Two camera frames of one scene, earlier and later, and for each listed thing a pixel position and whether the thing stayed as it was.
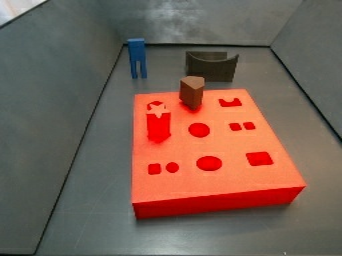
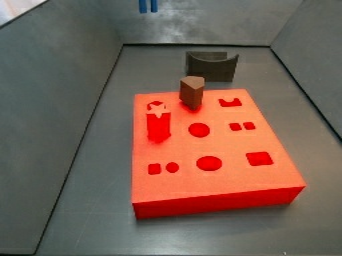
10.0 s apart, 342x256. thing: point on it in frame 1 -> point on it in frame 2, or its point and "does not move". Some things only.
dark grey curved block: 211,64 does not move
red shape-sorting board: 208,155 does not move
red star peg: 158,117 does not move
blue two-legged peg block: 137,54 -> 144,8
